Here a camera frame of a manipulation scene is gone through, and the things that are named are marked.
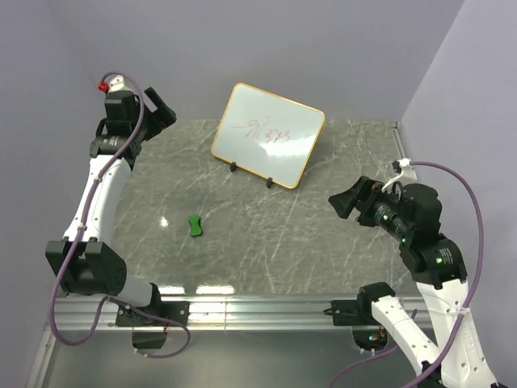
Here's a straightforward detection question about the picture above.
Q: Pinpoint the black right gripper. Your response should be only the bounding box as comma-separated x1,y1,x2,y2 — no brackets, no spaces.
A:
327,173,411,238

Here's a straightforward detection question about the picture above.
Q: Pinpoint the yellow framed whiteboard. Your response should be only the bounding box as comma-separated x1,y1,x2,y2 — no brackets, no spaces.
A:
211,82,326,189

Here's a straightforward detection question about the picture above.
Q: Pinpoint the green whiteboard eraser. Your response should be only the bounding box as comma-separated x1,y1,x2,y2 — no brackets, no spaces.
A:
188,214,203,237

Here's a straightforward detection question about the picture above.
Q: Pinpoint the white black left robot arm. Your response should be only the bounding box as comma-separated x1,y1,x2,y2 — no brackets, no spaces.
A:
45,86,176,325

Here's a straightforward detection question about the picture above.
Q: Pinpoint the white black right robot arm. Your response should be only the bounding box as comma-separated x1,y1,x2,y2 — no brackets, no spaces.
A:
329,176,501,387

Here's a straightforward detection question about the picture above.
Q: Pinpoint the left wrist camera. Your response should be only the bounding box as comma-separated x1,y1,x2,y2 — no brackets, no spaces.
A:
98,75,136,121

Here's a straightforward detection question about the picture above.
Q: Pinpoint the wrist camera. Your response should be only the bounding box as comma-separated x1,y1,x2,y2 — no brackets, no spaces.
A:
98,75,136,121
382,158,418,192

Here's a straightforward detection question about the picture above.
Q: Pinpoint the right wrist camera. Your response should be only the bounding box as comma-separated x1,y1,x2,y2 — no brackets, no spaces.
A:
382,158,418,192

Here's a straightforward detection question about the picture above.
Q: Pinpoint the metal wire board stand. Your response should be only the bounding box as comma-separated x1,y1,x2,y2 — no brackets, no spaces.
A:
229,162,274,188

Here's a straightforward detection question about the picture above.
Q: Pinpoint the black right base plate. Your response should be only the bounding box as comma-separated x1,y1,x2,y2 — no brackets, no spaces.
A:
323,300,377,327

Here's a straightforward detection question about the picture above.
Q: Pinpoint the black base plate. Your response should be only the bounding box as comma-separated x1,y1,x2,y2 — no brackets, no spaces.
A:
115,301,189,327
323,300,377,327

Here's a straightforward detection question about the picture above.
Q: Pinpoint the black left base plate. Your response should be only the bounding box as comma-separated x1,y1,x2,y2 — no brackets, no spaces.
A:
115,301,189,327

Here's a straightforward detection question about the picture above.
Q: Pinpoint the aluminium mounting rail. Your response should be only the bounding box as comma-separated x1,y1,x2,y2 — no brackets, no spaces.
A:
44,294,437,332

